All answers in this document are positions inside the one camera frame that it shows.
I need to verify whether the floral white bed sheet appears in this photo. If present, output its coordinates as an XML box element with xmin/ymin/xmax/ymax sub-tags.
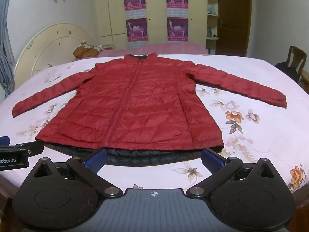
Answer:
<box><xmin>0</xmin><ymin>53</ymin><xmax>309</xmax><ymax>195</ymax></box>

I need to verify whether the red puffer jacket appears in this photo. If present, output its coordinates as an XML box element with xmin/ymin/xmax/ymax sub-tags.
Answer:
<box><xmin>12</xmin><ymin>53</ymin><xmax>288</xmax><ymax>168</ymax></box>

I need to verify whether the pink striped blanket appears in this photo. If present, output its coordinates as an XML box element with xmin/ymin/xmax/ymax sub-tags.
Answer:
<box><xmin>72</xmin><ymin>42</ymin><xmax>209</xmax><ymax>62</ymax></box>

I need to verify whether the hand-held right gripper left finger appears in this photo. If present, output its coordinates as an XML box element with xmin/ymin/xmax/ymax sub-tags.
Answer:
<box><xmin>31</xmin><ymin>148</ymin><xmax>123</xmax><ymax>198</ymax></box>

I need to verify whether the cream wardrobe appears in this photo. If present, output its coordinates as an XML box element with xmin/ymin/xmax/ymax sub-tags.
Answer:
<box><xmin>93</xmin><ymin>0</ymin><xmax>208</xmax><ymax>51</ymax></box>

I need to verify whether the folded light cloth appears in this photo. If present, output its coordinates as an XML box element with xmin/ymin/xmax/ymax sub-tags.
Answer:
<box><xmin>98</xmin><ymin>43</ymin><xmax>117</xmax><ymax>52</ymax></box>

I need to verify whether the dark bag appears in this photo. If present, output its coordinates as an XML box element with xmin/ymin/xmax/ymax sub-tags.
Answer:
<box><xmin>275</xmin><ymin>61</ymin><xmax>300</xmax><ymax>84</ymax></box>

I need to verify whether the blue grey curtain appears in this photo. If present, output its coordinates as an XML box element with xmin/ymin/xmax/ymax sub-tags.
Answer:
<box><xmin>0</xmin><ymin>0</ymin><xmax>15</xmax><ymax>100</ymax></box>

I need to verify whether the cream corner shelf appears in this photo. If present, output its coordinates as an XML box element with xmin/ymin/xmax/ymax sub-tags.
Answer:
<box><xmin>206</xmin><ymin>0</ymin><xmax>221</xmax><ymax>55</ymax></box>

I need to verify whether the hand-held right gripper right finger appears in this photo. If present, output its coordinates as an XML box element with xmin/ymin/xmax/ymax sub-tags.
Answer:
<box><xmin>187</xmin><ymin>148</ymin><xmax>278</xmax><ymax>199</ymax></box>

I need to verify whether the cream round board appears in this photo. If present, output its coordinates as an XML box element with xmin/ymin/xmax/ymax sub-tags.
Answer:
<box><xmin>13</xmin><ymin>23</ymin><xmax>94</xmax><ymax>89</ymax></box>

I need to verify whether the brown wooden door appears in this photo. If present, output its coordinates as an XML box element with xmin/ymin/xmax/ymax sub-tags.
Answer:
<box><xmin>216</xmin><ymin>0</ymin><xmax>253</xmax><ymax>57</ymax></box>

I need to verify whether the wooden chair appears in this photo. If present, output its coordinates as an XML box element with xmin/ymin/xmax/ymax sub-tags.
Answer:
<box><xmin>284</xmin><ymin>45</ymin><xmax>309</xmax><ymax>88</ymax></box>

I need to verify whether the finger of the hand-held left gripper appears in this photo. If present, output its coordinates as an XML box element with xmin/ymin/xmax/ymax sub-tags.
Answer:
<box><xmin>0</xmin><ymin>136</ymin><xmax>44</xmax><ymax>156</ymax></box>

